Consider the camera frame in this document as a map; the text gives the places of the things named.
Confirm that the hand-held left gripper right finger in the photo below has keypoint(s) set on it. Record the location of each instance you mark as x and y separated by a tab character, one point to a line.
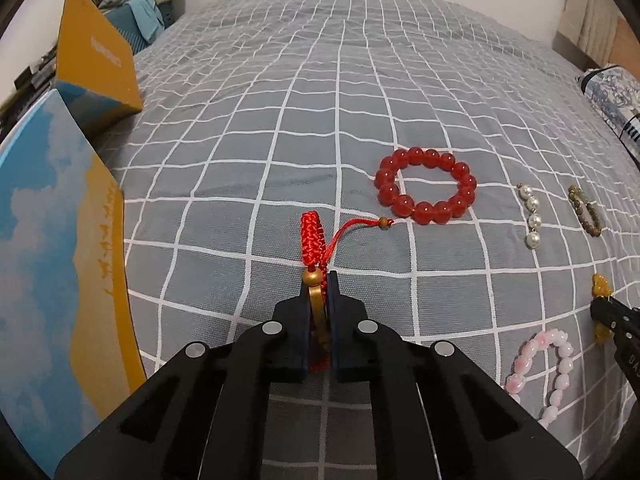
340	332

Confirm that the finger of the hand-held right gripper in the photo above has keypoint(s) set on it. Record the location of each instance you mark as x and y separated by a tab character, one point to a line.
631	360
617	312

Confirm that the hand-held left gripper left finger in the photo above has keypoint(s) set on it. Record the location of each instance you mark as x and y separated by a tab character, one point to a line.
297	332

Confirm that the amber yellow pendant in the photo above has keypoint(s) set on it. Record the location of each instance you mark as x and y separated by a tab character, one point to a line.
602	287

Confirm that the blue yellow cardboard box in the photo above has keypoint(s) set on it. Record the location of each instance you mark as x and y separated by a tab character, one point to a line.
50	210

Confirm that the blue white patterned pillow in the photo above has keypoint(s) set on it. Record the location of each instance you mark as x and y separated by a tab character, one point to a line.
612	95

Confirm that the grey checked bed sheet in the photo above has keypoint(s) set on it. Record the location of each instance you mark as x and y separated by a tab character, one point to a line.
300	110

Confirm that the beige curtain beside window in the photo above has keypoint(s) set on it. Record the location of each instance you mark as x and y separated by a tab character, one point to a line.
590	25

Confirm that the teal suitcase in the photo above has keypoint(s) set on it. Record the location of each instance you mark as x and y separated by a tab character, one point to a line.
125	30

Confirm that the light blue cloth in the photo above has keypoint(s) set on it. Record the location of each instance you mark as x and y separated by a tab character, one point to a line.
147	15

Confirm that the cluttered wooden rack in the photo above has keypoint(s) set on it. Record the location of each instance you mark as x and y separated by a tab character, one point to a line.
30	80

